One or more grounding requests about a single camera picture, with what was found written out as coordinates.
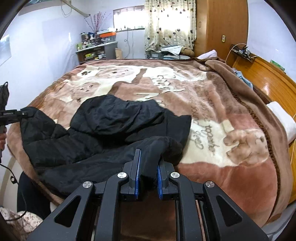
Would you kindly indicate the person left hand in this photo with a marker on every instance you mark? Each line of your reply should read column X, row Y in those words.
column 2, row 140

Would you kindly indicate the black quilted jacket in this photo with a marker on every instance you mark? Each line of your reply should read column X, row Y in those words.
column 104, row 134

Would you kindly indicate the heart pattern curtain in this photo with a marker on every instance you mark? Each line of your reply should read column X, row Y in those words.
column 170, row 23

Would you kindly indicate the power strip with wires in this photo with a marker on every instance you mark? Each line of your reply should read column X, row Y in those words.
column 243, row 51

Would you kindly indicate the white pillow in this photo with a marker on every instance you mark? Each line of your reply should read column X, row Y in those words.
column 286, row 120

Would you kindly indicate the wooden wardrobe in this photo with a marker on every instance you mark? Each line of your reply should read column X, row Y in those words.
column 220, row 25

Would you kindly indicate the dried pink branch bouquet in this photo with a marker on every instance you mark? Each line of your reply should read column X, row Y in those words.
column 96, row 21

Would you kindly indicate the wooden headboard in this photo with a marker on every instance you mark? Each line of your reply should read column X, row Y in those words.
column 271, row 81

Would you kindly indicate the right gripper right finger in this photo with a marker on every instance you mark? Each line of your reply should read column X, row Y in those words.
column 167, row 190

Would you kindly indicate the orange box on shelf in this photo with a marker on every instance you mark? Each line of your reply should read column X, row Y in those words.
column 108, row 35

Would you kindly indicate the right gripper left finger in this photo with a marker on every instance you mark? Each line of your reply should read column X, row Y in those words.
column 130, row 190

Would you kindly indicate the cluttered grey shelf desk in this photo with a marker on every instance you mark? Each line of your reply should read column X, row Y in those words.
column 102, row 51

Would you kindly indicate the clutter pile under curtain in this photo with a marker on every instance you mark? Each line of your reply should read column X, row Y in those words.
column 171, row 53

